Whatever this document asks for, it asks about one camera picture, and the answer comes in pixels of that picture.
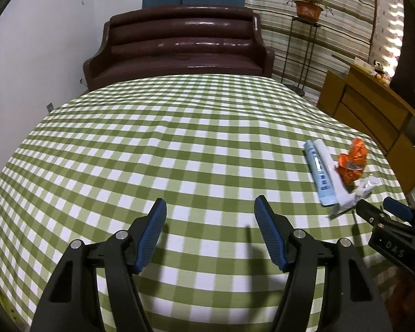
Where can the plush toy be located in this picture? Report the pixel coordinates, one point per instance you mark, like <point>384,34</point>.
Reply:
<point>378,67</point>

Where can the crumpled clear plastic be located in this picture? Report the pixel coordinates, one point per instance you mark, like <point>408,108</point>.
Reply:
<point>365,186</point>

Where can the white paper wrapper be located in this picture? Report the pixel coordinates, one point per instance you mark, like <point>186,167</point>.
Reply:
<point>342,197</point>

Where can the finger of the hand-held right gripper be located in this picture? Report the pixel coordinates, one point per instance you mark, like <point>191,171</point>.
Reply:
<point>397,208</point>
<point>370,212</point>

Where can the wooden cabinet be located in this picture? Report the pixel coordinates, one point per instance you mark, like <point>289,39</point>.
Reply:
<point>359,107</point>

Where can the brown leather sofa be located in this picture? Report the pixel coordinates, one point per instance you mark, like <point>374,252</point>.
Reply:
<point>179,41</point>

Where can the striped beige curtain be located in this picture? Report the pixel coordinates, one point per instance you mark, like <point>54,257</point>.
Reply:
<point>349,24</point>

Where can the black metal plant stand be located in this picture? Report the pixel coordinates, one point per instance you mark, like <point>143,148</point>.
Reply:
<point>311,24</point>

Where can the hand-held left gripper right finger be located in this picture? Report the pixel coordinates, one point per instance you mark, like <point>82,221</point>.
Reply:
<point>269,231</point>

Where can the white box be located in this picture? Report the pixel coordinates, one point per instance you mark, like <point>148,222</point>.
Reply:
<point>361,63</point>

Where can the orange snack wrapper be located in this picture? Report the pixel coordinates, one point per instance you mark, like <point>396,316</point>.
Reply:
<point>352,160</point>

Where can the green checkered tablecloth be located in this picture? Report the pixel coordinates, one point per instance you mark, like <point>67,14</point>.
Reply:
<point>159,145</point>

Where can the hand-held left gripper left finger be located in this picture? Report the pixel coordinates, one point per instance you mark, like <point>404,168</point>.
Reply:
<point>152,235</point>

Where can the potted plant in orange pot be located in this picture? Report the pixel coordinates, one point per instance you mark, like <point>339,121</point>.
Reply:
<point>307,9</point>

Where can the light blue tube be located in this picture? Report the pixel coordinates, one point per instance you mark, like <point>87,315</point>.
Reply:
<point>320,173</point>

